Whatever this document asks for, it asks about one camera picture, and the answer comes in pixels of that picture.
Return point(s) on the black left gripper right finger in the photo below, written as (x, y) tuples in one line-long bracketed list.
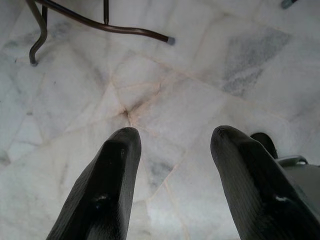
[(245, 180)]

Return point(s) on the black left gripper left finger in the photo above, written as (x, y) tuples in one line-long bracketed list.
[(107, 180)]

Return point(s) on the grey tipped metal leg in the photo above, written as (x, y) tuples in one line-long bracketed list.
[(287, 3)]

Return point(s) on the dark metal table leg frame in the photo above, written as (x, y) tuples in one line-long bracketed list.
[(120, 28), (41, 35)]

